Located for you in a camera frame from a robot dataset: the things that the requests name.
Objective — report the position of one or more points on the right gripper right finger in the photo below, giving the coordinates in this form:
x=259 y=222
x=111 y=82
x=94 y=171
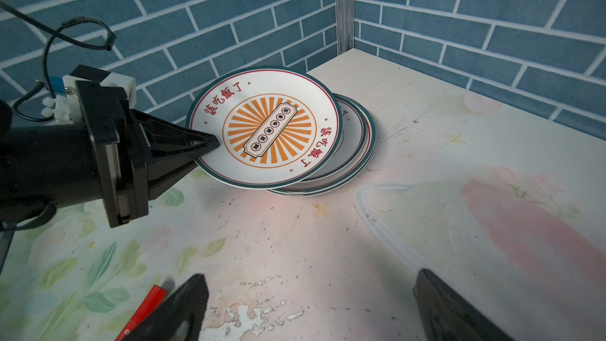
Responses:
x=447 y=316

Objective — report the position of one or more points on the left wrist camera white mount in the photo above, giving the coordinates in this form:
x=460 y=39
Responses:
x=87 y=87

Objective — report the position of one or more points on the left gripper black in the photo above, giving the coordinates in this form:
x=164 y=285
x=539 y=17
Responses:
x=119 y=137

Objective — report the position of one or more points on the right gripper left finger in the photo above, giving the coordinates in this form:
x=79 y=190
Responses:
x=178 y=317

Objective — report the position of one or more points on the red marker pen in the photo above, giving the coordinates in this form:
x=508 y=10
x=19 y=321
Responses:
x=151 y=302

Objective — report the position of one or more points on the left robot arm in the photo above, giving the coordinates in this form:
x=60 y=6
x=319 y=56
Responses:
x=45 y=168

